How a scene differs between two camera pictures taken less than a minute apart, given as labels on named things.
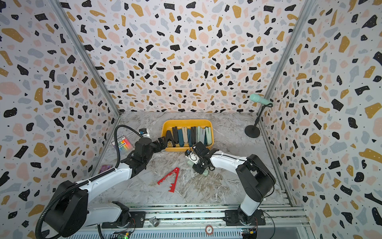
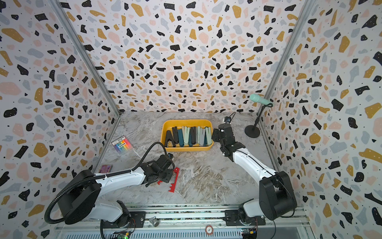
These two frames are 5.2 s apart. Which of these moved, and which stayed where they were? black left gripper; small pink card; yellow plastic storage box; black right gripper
Moved: black right gripper; black left gripper
Stayed: small pink card; yellow plastic storage box
